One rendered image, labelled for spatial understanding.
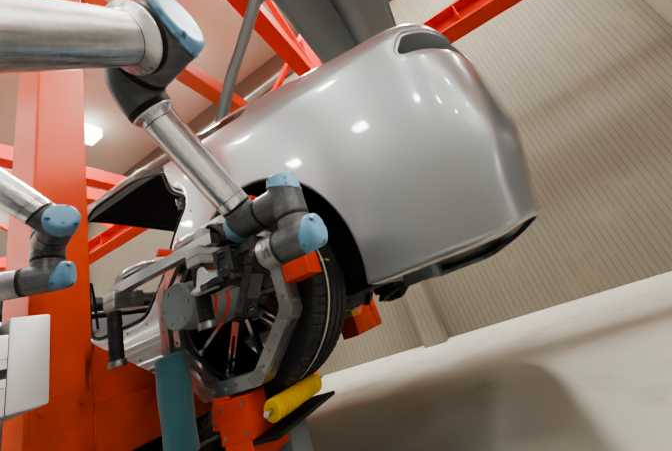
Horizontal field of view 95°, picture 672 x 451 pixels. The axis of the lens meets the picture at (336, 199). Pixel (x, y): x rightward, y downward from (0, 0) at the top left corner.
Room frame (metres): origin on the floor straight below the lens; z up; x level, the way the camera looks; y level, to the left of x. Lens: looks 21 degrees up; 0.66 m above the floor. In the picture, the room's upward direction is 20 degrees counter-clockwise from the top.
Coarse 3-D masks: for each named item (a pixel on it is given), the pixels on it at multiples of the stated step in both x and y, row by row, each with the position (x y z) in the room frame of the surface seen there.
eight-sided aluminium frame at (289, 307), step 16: (176, 272) 1.05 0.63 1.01; (272, 272) 0.91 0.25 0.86; (160, 288) 1.07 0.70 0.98; (288, 288) 0.91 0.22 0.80; (160, 304) 1.07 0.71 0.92; (288, 304) 0.90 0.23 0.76; (160, 320) 1.08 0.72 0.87; (288, 320) 0.91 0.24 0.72; (160, 336) 1.08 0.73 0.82; (176, 336) 1.11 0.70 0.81; (272, 336) 0.93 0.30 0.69; (288, 336) 0.96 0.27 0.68; (272, 352) 0.93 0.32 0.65; (192, 368) 1.06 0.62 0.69; (256, 368) 0.95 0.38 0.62; (272, 368) 0.98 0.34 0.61; (192, 384) 1.04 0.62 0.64; (208, 384) 1.04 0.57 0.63; (224, 384) 1.00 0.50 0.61; (240, 384) 0.98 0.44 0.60; (256, 384) 0.96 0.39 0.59; (208, 400) 1.02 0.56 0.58
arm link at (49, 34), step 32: (0, 0) 0.19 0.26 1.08; (32, 0) 0.22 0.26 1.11; (64, 0) 0.25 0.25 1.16; (128, 0) 0.31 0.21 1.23; (160, 0) 0.34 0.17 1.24; (0, 32) 0.20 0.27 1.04; (32, 32) 0.22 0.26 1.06; (64, 32) 0.25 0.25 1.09; (96, 32) 0.28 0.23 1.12; (128, 32) 0.31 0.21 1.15; (160, 32) 0.35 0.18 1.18; (192, 32) 0.39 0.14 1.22; (0, 64) 0.22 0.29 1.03; (32, 64) 0.24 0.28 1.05; (64, 64) 0.27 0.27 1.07; (96, 64) 0.31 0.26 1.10; (128, 64) 0.35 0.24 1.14; (160, 64) 0.38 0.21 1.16
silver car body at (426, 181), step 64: (256, 0) 1.30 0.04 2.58; (320, 0) 1.68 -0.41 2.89; (384, 0) 1.83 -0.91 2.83; (384, 64) 0.93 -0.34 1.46; (448, 64) 0.90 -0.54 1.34; (256, 128) 1.13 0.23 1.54; (320, 128) 1.04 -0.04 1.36; (384, 128) 0.96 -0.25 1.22; (448, 128) 0.91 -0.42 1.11; (512, 128) 0.97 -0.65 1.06; (128, 192) 1.80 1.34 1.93; (192, 192) 1.27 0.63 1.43; (384, 192) 0.99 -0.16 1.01; (448, 192) 0.93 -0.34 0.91; (512, 192) 0.92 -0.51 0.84; (384, 256) 1.02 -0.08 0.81; (448, 256) 1.04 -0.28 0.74; (0, 320) 2.50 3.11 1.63; (128, 320) 2.97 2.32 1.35
